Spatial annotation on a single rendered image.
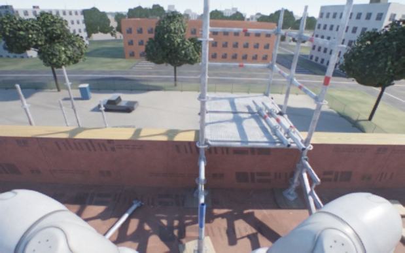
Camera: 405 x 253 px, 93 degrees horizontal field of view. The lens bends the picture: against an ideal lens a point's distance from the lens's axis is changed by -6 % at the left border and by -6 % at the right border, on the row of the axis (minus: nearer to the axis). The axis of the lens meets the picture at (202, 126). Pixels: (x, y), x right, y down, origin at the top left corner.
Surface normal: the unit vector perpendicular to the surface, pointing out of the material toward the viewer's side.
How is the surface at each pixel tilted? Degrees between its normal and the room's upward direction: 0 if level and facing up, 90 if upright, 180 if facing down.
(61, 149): 90
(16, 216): 10
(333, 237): 27
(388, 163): 90
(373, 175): 90
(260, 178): 90
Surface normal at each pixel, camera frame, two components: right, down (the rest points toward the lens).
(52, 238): -0.02, -0.58
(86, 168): 0.00, 0.48
